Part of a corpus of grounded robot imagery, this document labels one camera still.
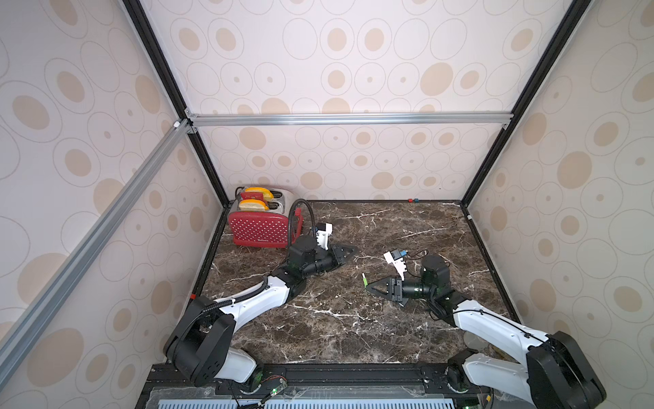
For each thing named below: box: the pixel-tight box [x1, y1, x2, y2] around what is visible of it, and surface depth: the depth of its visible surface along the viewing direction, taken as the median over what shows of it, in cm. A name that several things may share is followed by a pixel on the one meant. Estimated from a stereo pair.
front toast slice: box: [238, 198, 270, 212], surface depth 93 cm
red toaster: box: [228, 187, 305, 248], surface depth 96 cm
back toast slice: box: [243, 186, 275, 202], surface depth 95 cm
